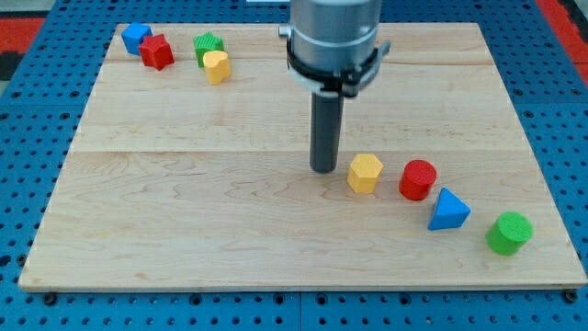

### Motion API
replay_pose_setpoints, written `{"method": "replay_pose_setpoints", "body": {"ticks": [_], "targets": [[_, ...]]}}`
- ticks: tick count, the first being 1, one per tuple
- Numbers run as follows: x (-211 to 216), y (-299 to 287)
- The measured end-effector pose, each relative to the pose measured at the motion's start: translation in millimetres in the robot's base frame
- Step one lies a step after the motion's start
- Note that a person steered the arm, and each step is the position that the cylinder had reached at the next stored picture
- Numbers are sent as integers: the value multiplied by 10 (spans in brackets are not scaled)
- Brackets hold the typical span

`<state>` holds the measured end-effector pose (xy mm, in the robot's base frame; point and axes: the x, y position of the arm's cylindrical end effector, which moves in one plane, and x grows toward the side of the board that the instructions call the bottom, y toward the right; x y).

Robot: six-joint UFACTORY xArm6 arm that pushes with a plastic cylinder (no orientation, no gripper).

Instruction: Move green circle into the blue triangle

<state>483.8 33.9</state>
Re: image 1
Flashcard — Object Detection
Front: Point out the yellow heart block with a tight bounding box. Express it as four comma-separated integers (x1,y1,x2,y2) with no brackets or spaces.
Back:
203,51,232,86

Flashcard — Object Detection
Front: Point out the blue cube block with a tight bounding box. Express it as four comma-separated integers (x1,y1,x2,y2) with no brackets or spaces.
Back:
121,22,153,56

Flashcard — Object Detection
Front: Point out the green star block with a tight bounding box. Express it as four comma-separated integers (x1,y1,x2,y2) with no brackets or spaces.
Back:
193,31,224,68

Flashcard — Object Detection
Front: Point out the red cylinder block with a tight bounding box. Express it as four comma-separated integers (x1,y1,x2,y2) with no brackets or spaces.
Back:
399,159,437,201

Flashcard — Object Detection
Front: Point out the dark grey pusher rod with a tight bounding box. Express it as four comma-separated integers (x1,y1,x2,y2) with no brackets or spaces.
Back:
310,94,344,174

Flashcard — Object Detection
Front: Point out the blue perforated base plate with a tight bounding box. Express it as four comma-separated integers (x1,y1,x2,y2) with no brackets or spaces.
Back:
1,0,587,330

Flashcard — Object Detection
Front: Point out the wooden board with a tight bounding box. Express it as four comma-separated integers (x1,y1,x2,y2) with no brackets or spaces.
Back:
18,23,587,292

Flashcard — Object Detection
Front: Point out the red star block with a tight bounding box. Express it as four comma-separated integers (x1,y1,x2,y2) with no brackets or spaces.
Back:
139,34,175,71

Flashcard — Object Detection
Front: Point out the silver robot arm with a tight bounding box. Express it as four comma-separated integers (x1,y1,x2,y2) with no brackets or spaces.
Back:
277,0,390,97

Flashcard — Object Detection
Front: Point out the blue triangle block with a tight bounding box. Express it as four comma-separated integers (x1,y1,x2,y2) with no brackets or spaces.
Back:
427,188,471,231

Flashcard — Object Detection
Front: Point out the yellow hexagon block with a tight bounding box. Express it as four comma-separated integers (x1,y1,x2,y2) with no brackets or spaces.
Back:
347,154,383,194

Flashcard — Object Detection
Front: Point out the green cylinder block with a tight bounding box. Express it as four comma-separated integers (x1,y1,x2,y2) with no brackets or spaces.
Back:
485,211,534,256

